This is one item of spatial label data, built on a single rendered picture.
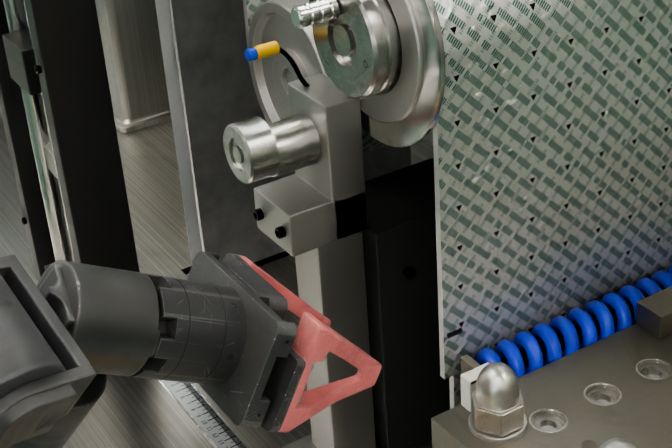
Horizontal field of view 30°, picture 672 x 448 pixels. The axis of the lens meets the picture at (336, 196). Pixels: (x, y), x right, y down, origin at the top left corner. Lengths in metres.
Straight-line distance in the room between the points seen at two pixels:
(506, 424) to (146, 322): 0.24
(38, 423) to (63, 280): 0.08
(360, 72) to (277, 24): 0.16
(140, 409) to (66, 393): 0.43
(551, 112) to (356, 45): 0.14
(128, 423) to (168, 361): 0.36
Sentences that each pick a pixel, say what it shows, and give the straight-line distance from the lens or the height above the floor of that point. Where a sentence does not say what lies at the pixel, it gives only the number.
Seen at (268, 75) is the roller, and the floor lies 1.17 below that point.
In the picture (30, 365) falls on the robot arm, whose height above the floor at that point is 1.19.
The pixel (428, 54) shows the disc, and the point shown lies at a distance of 0.73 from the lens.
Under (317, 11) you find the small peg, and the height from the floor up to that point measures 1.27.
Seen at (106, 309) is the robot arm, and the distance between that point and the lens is 0.66.
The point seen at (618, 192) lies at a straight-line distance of 0.88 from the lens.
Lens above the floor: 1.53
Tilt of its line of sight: 29 degrees down
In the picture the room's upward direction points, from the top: 4 degrees counter-clockwise
